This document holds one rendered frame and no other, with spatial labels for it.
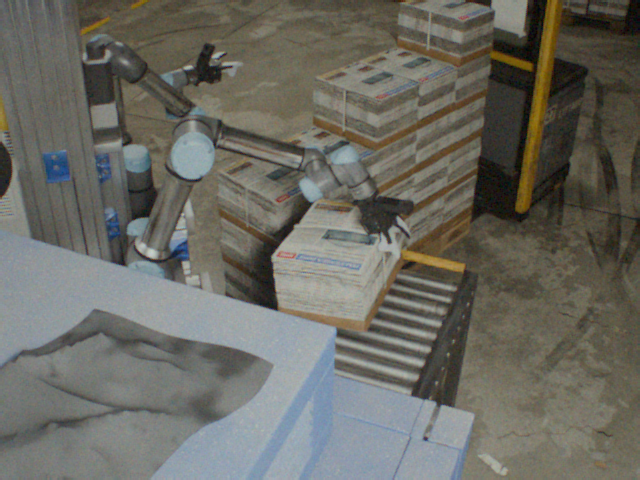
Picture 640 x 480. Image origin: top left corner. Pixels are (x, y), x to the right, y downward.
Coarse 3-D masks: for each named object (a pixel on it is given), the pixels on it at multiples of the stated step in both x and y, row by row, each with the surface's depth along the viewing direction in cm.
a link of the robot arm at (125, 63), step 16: (112, 48) 254; (128, 48) 257; (112, 64) 255; (128, 64) 255; (144, 64) 260; (128, 80) 260; (144, 80) 262; (160, 80) 268; (160, 96) 271; (176, 96) 275; (176, 112) 280; (192, 112) 282
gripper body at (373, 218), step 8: (376, 192) 223; (360, 200) 223; (368, 200) 223; (360, 208) 227; (368, 208) 227; (368, 216) 227; (376, 216) 225; (384, 216) 224; (392, 216) 228; (368, 224) 227; (376, 224) 226; (392, 224) 226; (368, 232) 229; (376, 232) 228
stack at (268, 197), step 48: (336, 144) 329; (432, 144) 356; (240, 192) 304; (288, 192) 296; (336, 192) 314; (384, 192) 342; (432, 192) 373; (240, 240) 318; (432, 240) 393; (240, 288) 335
